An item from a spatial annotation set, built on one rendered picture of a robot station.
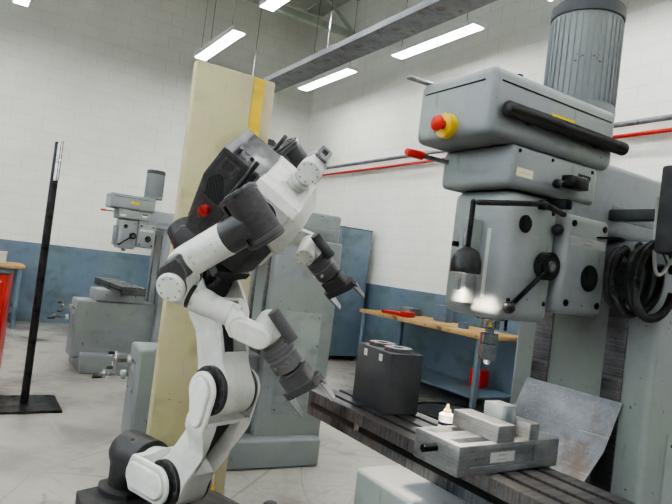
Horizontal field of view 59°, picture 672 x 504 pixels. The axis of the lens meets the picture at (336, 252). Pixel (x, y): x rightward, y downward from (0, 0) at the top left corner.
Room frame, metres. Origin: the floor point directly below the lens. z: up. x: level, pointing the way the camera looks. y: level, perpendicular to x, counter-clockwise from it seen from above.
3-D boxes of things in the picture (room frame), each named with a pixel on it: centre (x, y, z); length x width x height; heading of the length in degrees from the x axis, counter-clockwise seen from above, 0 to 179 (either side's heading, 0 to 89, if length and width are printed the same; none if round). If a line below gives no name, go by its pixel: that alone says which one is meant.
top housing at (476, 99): (1.55, -0.43, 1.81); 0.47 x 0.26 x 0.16; 122
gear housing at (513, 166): (1.56, -0.46, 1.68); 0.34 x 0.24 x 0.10; 122
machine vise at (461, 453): (1.47, -0.43, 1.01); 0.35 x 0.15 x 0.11; 123
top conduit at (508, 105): (1.44, -0.53, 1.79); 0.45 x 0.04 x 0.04; 122
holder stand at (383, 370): (1.94, -0.21, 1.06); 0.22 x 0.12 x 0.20; 25
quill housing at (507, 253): (1.54, -0.43, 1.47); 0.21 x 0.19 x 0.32; 32
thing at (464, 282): (1.48, -0.33, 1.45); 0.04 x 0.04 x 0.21; 32
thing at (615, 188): (1.81, -0.85, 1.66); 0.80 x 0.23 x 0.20; 122
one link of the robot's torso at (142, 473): (1.87, 0.43, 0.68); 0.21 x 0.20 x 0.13; 51
